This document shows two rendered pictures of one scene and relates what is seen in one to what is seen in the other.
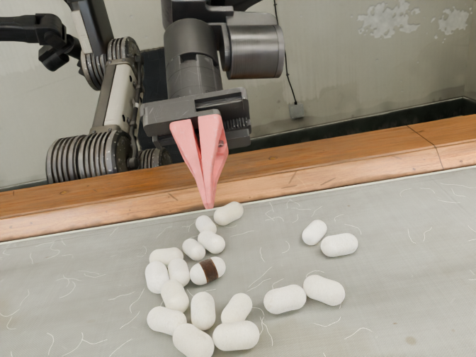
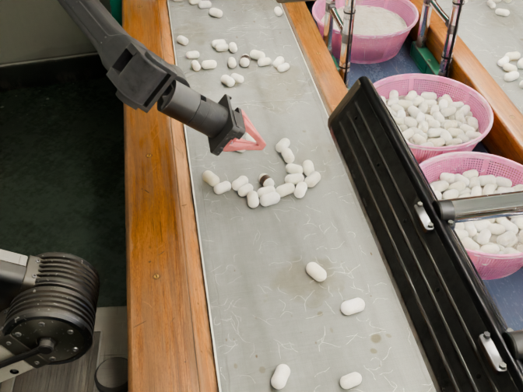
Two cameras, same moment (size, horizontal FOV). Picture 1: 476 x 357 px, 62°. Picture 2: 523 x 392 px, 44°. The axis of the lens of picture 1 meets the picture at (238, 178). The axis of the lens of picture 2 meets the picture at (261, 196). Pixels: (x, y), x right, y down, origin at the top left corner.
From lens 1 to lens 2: 1.17 m
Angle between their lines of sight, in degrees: 80
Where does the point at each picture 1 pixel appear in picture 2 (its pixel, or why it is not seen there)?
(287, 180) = (180, 152)
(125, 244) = (226, 229)
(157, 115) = (240, 124)
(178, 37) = (188, 92)
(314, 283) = (283, 143)
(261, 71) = not seen: hidden behind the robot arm
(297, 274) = (265, 156)
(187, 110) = (238, 114)
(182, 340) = (315, 178)
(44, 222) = (195, 280)
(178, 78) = (214, 108)
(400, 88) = not seen: outside the picture
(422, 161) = not seen: hidden behind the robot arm
